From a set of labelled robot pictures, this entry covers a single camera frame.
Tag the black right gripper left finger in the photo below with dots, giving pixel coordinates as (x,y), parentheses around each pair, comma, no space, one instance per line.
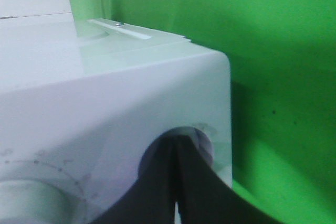
(150,199)

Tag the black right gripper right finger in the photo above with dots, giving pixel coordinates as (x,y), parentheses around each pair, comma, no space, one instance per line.
(204,197)

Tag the white microwave oven body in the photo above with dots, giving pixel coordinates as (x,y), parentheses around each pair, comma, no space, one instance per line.
(82,101)

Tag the lower white microwave knob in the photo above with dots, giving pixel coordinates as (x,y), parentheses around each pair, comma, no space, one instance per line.
(30,201)

